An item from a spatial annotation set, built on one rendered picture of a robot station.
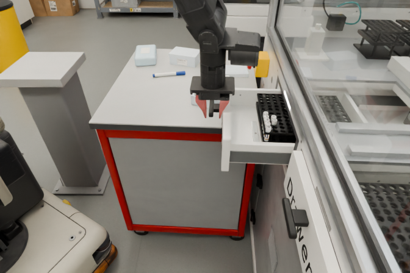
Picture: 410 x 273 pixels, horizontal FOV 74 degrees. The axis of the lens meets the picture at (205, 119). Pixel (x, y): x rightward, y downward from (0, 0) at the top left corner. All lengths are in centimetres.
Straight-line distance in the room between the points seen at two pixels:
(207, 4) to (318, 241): 41
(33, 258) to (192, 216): 63
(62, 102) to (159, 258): 86
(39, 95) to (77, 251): 70
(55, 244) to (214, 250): 70
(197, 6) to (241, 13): 96
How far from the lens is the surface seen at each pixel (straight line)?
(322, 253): 46
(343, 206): 44
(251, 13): 145
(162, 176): 110
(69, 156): 165
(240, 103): 85
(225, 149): 61
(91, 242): 127
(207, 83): 61
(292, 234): 48
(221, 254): 147
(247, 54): 57
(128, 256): 151
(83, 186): 181
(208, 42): 53
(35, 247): 134
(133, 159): 106
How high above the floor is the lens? 131
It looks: 37 degrees down
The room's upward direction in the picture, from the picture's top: straight up
